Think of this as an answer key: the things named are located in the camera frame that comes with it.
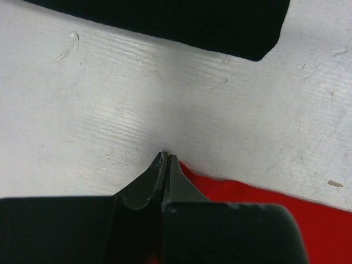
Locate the folded black t shirt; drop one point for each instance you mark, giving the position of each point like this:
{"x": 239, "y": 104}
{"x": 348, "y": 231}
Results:
{"x": 247, "y": 29}

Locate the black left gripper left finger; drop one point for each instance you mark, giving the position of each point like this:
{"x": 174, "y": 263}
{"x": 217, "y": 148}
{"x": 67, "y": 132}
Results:
{"x": 121, "y": 228}

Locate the red t shirt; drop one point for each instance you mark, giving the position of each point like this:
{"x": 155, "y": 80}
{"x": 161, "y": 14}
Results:
{"x": 325, "y": 231}

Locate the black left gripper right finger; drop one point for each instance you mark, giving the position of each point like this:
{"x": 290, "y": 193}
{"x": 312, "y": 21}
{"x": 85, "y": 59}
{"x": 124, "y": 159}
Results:
{"x": 197, "y": 230}

